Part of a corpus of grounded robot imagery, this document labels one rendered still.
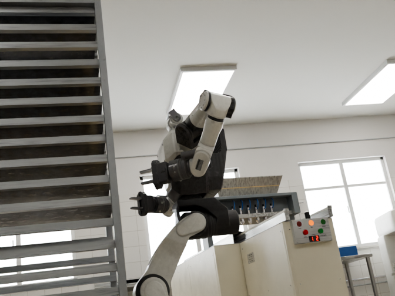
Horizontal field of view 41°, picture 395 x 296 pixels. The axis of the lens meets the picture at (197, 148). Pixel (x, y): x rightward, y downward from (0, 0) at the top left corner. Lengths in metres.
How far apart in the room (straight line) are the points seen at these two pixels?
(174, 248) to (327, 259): 1.18
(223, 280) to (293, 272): 0.71
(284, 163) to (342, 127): 1.16
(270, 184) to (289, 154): 3.75
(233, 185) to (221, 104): 1.89
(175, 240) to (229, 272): 1.42
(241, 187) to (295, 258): 0.98
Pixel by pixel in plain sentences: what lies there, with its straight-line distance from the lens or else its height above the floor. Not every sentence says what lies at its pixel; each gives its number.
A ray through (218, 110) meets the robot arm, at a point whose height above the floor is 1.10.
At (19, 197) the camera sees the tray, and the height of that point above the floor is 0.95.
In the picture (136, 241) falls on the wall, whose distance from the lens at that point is 6.94.
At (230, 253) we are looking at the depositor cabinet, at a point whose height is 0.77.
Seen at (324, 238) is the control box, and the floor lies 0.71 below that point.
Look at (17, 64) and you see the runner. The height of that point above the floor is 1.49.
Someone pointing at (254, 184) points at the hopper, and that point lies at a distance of 3.93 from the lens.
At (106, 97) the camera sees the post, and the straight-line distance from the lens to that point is 2.28.
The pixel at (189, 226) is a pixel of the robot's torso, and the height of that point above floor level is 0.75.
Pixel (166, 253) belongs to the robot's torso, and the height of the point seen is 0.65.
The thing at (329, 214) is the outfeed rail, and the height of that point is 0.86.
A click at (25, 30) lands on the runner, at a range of 2.48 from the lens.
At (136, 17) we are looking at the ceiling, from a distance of 4.85.
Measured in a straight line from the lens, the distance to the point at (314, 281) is 3.13.
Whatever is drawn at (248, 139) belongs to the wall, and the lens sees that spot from 7.60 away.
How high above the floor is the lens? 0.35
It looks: 18 degrees up
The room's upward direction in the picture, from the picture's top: 8 degrees counter-clockwise
